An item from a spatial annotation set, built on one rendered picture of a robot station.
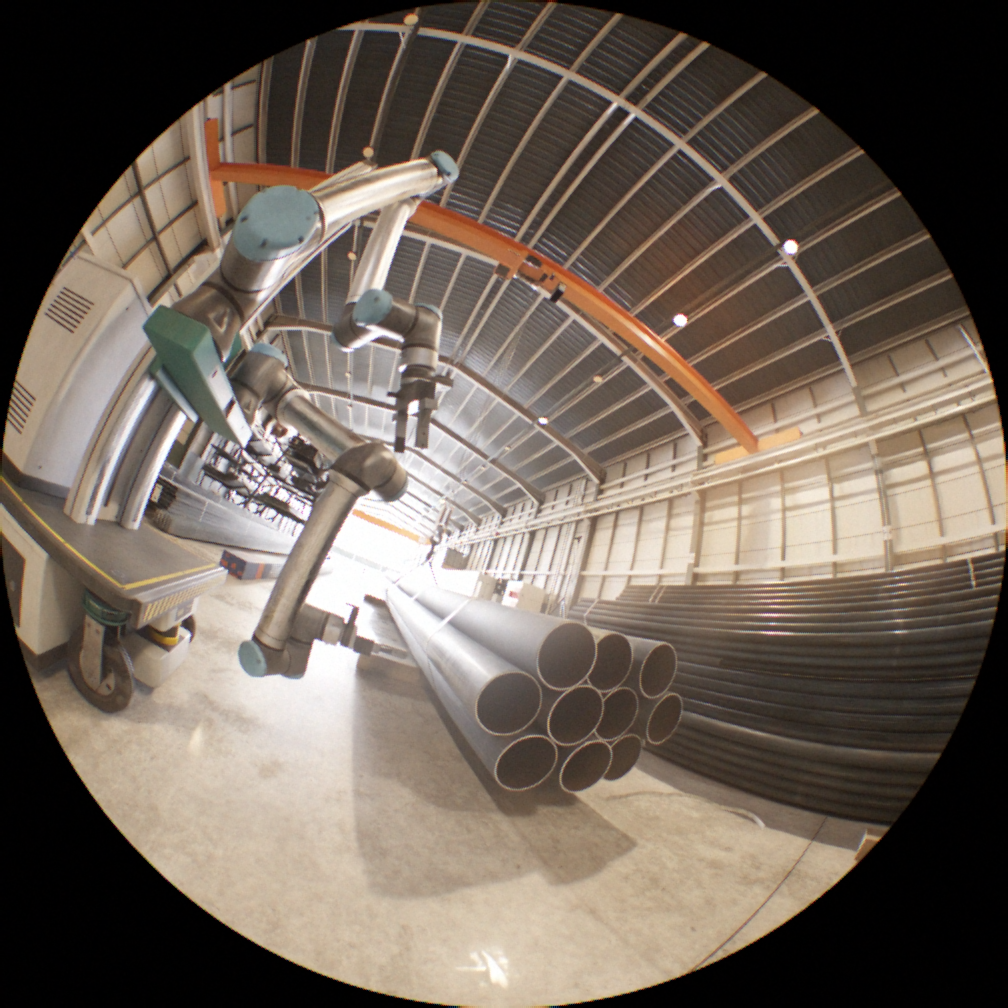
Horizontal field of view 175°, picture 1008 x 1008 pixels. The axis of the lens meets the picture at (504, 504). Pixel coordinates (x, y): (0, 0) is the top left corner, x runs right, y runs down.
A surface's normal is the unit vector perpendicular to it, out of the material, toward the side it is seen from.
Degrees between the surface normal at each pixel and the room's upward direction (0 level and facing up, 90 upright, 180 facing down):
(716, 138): 170
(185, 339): 90
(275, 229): 95
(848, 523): 90
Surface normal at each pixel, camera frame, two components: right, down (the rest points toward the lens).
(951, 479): -0.87, -0.39
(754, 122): -0.43, 0.83
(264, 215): 0.78, 0.15
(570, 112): -0.14, 0.96
